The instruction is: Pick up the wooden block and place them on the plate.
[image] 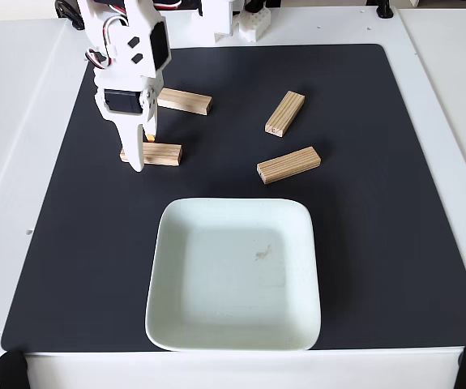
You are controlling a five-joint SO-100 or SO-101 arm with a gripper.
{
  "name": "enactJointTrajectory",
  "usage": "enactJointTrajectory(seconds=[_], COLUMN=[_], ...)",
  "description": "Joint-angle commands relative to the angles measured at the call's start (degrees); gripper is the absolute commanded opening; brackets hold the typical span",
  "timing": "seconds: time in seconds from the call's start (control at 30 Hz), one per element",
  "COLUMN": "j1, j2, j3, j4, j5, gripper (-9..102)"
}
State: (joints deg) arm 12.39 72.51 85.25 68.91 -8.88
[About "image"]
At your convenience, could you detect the wooden block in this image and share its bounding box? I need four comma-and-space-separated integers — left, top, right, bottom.
263, 90, 306, 139
119, 140, 183, 167
256, 146, 323, 186
156, 88, 213, 117

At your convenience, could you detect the pale green square plate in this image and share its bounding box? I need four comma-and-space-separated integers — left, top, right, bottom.
144, 197, 322, 353

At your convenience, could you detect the black rubber mat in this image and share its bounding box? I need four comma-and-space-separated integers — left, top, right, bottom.
0, 43, 466, 353

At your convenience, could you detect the black table clamp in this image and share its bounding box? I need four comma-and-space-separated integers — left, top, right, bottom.
375, 0, 395, 19
53, 0, 86, 32

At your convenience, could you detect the red black white servo cable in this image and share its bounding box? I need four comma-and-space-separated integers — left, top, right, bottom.
84, 14, 130, 69

